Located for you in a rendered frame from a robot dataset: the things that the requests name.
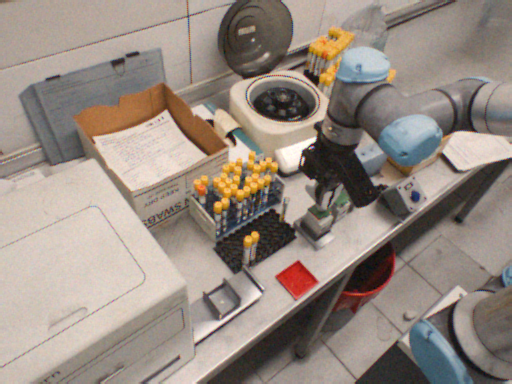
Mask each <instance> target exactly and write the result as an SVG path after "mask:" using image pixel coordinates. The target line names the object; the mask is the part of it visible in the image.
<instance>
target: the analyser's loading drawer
mask: <svg viewBox="0 0 512 384"><path fill-rule="evenodd" d="M202 293H203V296H202V297H201V298H200V299H197V300H196V301H195V302H193V303H191V304H190V313H191V321H192V328H193V329H194V342H195V343H196V342H198V341H200V340H201V338H203V337H205V336H206V335H207V334H209V333H211V332H212V331H213V330H214V329H217V328H218V326H220V325H222V324H223V323H224V322H226V321H227V320H229V319H230V318H231V317H232V316H235V314H237V313H238V312H240V311H241V310H243V309H244V308H246V307H247V306H248V305H249V304H251V303H252V302H254V301H255V300H257V299H258V298H260V297H261V299H262V298H263V297H264V295H265V286H263V285H262V284H261V282H260V281H259V280H258V279H257V277H256V276H255V275H254V274H253V273H252V271H251V270H250V269H248V267H247V265H245V264H244V265H243V268H242V270H241V271H240V272H239V273H236V274H235V275H234V276H233V277H231V278H229V279H228V280H227V279H226V278H223V279H222V284H221V285H219V286H217V287H216V288H214V290H211V291H209V292H208V293H207V294H206V293H205V291H203V292H202ZM220 301H223V302H224V303H222V304H221V303H220Z"/></svg>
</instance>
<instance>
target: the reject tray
mask: <svg viewBox="0 0 512 384"><path fill-rule="evenodd" d="M275 278H276V279H277V280H278V282H280V284H281V285H282V286H283V287H284V288H285V289H286V290H287V292H288V293H289V294H290V295H291V296H292V297H293V299H295V301H297V300H298V299H300V298H301V297H302V296H303V295H305V294H306V293H308V291H309V290H312V289H313V288H314V287H315V286H317V285H318V284H319V283H320V282H319V281H318V280H317V278H316V277H315V276H314V275H313V273H311V272H310V271H309V270H308V269H307V268H306V267H305V266H304V265H303V264H302V263H301V262H300V260H296V262H294V263H293V264H291V265H290V266H288V267H287V268H286V269H283V271H282V272H280V273H278V274H277V275H275Z"/></svg>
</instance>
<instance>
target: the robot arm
mask: <svg viewBox="0 0 512 384"><path fill-rule="evenodd" d="M389 70H390V62H389V59H388V58H387V57H386V55H385V54H384V53H382V52H380V51H379V50H377V49H372V48H369V47H357V48H352V49H348V50H347V51H346V52H345V53H344V54H343V57H342V58H341V61H340V63H339V68H338V71H336V73H335V75H334V77H335V79H334V85H333V88H332V91H331V94H330V100H329V103H328V105H327V109H326V114H325V118H323V119H322V121H317V122H316V123H314V126H313V129H314V130H316V131H317V137H316V140H315V142H313V143H312V144H309V146H308V147H307V148H305V149H302V153H301V156H300V162H299V166H298V169H300V170H301V171H302V172H303V173H304V175H306V176H307V177H308V178H309V179H310V180H313V179H315V180H316V181H317V182H315V183H314V186H311V185H309V184H306V185H305V187H304V188H305V191H306V192H307V193H308V194H309V196H310V197H311V198H312V199H313V201H314V202H315V203H316V207H317V209H318V210H319V211H320V212H323V211H325V210H326V209H329V208H330V206H331V205H332V204H333V203H334V201H335V200H336V199H337V198H338V196H339V195H340V193H342V192H343V189H344V187H345V189H346V191H347V193H348V195H349V196H350V198H351V199H352V202H353V204H354V205H355V206H356V208H357V209H360V208H363V207H366V206H368V205H369V204H371V203H373V201H375V200H377V198H378V197H379V193H378V192H377V189H376V187H374V185H373V182H372V181H371V179H370V178H369V174H367V172H366V170H365V168H364V166H363V165H362V163H361V162H360V159H359V157H358V156H357V155H356V152H355V149H356V148H357V147H358V146H359V144H360V141H361V140H362V139H363V137H364V135H365V132H366V133H367V134H368V135H369V136H370V137H371V138H372V139H373V140H374V141H375V142H376V143H377V144H378V146H379V148H381V150H382V152H383V153H386V154H387V155H389V156H390V157H391V158H392V159H393V160H394V161H395V162H396V163H397V164H399V166H404V167H409V166H416V165H417V164H419V163H420V161H422V160H424V159H426V158H428V157H429V156H430V155H431V154H432V153H433V152H434V151H435V150H436V149H437V147H438V146H439V144H440V143H441V141H442V137H443V136H446V135H450V134H453V133H454V132H458V131H466V132H472V133H480V134H485V135H498V136H505V137H511V138H512V82H493V81H492V80H491V79H488V78H486V77H481V76H480V77H471V78H465V79H459V80H458V81H456V82H454V83H453V84H447V85H445V86H442V87H439V88H433V89H430V90H428V91H425V92H420V93H417V94H415V95H412V96H409V97H405V96H403V94H402V93H401V92H399V90H398V89H396V88H395V87H394V86H393V85H392V84H390V82H388V81H387V80H386V78H387V77H388V75H389ZM311 147H314V148H311ZM310 148H311V149H310ZM303 157H304V163H303V166H301V162H302V159H303ZM408 339H409V344H410V346H411V352H412V354H413V356H414V358H415V361H416V362H417V364H418V366H419V368H420V369H421V370H422V371H423V374H424V375H425V376H426V377H427V379H428V380H429V381H430V382H431V383H432V384H502V383H504V382H507V381H508V380H512V265H510V266H509V267H507V268H505V269H504V270H503V271H502V273H501V274H500V276H497V277H496V278H495V279H494V280H493V281H491V282H489V283H488V284H486V285H483V286H482V287H480V288H479V289H476V290H475V291H473V292H472V293H470V294H466V295H465V296H463V297H462V298H459V299H458V300H457V301H455V302H452V303H451V304H449V305H448V306H447V307H444V308H442V309H441V310H440V311H436V312H435V313H434V314H432V315H429V316H428V317H427V318H425V319H420V320H419V323H417V324H415V325H413V326H412V327H411V329H410V332H409V336H408Z"/></svg>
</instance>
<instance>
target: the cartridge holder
mask: <svg viewBox="0 0 512 384"><path fill-rule="evenodd" d="M305 215H306V213H305V214H304V215H303V216H302V217H300V218H298V219H297V220H296V221H294V222H293V225H294V226H296V228H297V229H298V230H300V232H301V233H302V234H303V235H304V236H305V237H306V238H307V239H308V240H309V241H310V242H311V243H313V245H314V246H315V247H317V249H318V250H319V251H320V250H321V249H322V248H323V247H326V245H328V244H329V243H331V242H332V241H334V239H336V237H337V236H336V235H334V233H333V232H332V231H331V229H332V227H333V226H331V225H330V227H328V228H327V229H326V230H323V231H322V232H321V233H320V234H318V235H317V234H316V233H315V232H314V231H313V230H312V229H311V228H310V227H309V226H308V225H307V224H306V223H305V222H304V217H305Z"/></svg>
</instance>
